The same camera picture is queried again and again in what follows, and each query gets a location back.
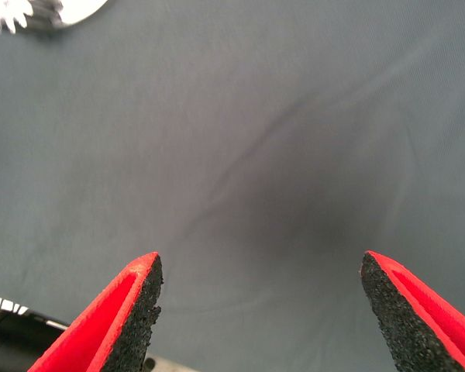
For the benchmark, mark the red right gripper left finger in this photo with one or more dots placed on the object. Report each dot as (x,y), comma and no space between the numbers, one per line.
(112,321)

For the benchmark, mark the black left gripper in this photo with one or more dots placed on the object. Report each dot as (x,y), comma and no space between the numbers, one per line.
(11,337)

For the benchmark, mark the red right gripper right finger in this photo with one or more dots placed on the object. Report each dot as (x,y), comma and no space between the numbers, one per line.
(418,321)

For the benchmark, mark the small steel planetary gear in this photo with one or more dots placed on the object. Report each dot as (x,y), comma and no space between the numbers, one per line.
(11,11)

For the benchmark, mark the round metal carrier plate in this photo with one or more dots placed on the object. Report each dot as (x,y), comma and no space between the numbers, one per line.
(81,9)

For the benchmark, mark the dark table cloth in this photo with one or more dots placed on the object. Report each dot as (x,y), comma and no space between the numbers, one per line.
(232,135)

